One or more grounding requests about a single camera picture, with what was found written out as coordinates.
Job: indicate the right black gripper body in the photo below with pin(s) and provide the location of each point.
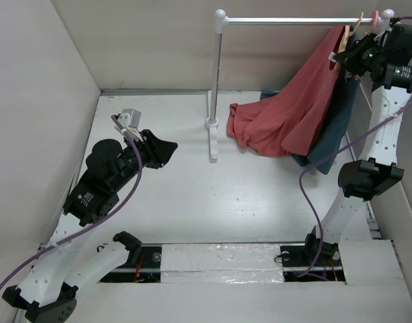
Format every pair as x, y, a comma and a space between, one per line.
369, 51

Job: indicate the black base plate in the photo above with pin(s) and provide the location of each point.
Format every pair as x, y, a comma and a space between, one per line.
146, 269
294, 262

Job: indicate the pink plastic hanger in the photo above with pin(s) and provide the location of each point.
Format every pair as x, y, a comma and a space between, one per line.
374, 23

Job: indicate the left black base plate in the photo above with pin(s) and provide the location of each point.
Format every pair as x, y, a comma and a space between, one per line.
146, 269

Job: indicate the red t shirt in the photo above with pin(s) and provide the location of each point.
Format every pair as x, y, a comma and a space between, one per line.
289, 122

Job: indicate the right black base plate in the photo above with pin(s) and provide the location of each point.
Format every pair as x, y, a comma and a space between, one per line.
294, 262

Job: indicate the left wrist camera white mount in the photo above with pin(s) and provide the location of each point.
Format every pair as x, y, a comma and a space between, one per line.
127, 122

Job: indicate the teal t shirt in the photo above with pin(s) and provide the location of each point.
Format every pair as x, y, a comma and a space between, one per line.
334, 125

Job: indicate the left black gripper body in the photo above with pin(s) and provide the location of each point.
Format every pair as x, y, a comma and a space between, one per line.
143, 149

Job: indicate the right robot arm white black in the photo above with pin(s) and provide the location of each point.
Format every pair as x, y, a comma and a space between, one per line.
386, 57

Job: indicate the white metal clothes rack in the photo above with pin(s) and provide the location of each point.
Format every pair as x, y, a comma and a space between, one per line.
222, 20

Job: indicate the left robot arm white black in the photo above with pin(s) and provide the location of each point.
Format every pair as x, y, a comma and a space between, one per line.
49, 293

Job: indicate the beige wooden hanger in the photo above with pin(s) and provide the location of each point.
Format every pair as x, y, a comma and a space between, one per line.
348, 32

